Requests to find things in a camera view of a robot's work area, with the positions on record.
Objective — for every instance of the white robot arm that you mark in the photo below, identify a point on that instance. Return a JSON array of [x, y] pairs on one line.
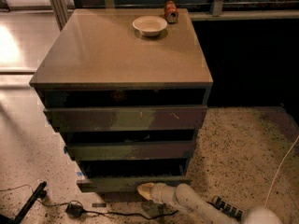
[[184, 199]]

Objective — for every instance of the grey drawer cabinet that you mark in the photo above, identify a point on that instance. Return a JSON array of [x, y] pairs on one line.
[[100, 60]]

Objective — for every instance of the white bowl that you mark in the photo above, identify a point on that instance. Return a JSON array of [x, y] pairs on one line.
[[149, 25]]

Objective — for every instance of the black stand leg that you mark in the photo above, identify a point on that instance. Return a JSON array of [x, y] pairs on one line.
[[38, 193]]

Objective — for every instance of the grey drawer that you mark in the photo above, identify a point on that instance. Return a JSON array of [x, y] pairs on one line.
[[132, 151], [127, 175], [116, 119]]

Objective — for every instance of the orange soda can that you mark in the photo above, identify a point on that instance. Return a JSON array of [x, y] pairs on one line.
[[170, 11]]

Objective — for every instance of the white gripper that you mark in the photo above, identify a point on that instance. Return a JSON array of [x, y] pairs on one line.
[[159, 192]]

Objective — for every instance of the black power strip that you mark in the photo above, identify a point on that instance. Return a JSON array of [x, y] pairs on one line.
[[227, 208]]

